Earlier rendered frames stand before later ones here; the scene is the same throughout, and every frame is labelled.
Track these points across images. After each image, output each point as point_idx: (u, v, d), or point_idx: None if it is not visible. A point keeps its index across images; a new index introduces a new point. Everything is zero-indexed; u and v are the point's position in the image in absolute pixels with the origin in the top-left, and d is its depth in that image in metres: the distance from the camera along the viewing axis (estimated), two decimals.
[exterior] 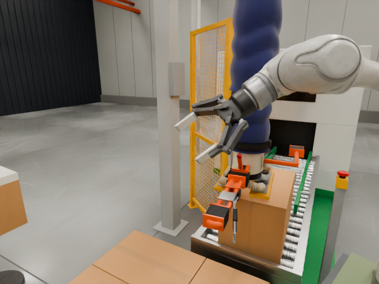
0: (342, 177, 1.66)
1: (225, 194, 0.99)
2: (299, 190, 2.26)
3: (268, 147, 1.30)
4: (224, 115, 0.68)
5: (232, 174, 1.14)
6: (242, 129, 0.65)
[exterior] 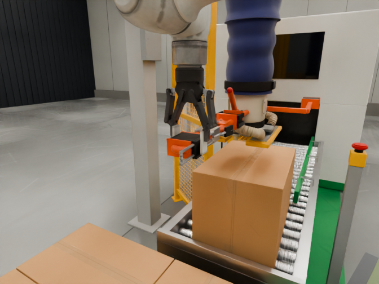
0: (358, 151, 1.24)
1: None
2: (300, 176, 1.84)
3: (270, 89, 1.09)
4: (189, 98, 0.65)
5: (221, 113, 0.96)
6: (211, 98, 0.63)
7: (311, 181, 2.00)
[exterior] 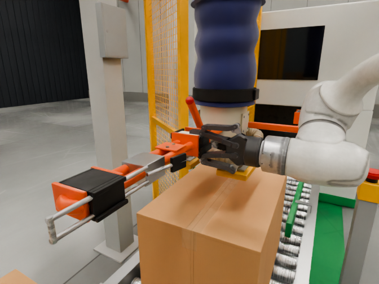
0: (371, 181, 0.90)
1: (141, 157, 0.53)
2: (295, 199, 1.50)
3: (251, 99, 0.81)
4: None
5: (179, 132, 0.68)
6: (230, 127, 0.62)
7: None
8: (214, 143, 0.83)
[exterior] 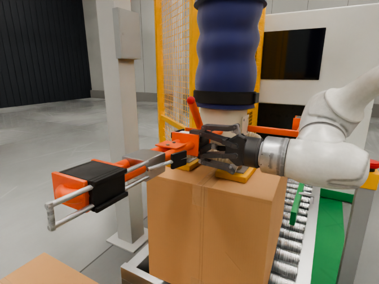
0: (369, 170, 1.00)
1: (142, 152, 0.52)
2: (299, 191, 1.61)
3: (251, 102, 0.82)
4: None
5: (179, 132, 0.68)
6: (230, 127, 0.62)
7: (310, 196, 1.76)
8: (213, 145, 0.83)
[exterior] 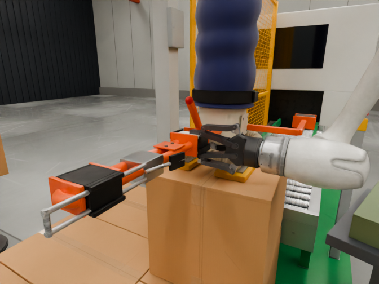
0: None
1: (140, 155, 0.52)
2: None
3: (250, 101, 0.81)
4: None
5: (177, 132, 0.67)
6: (229, 127, 0.62)
7: None
8: (212, 144, 0.83)
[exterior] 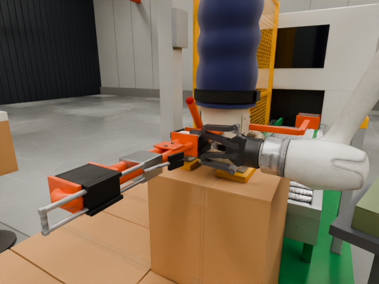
0: None
1: (139, 154, 0.53)
2: None
3: (251, 101, 0.81)
4: None
5: (178, 132, 0.68)
6: (230, 127, 0.62)
7: None
8: (214, 144, 0.83)
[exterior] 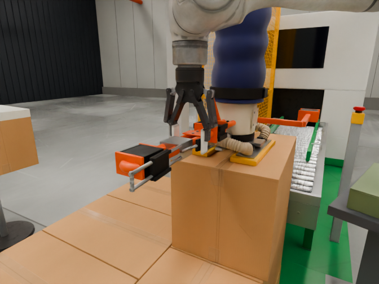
0: (358, 112, 1.64)
1: (174, 139, 0.66)
2: (311, 142, 2.24)
3: (260, 97, 0.94)
4: (189, 98, 0.65)
5: (200, 123, 0.81)
6: (211, 98, 0.63)
7: (318, 149, 2.40)
8: (228, 134, 0.96)
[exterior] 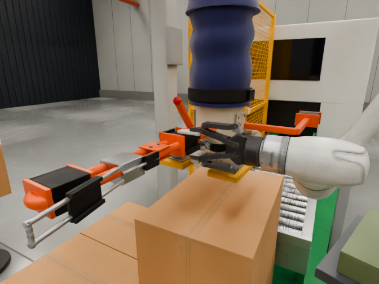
0: None
1: (120, 156, 0.53)
2: None
3: (245, 100, 0.79)
4: None
5: (166, 132, 0.68)
6: (230, 125, 0.62)
7: None
8: (206, 143, 0.82)
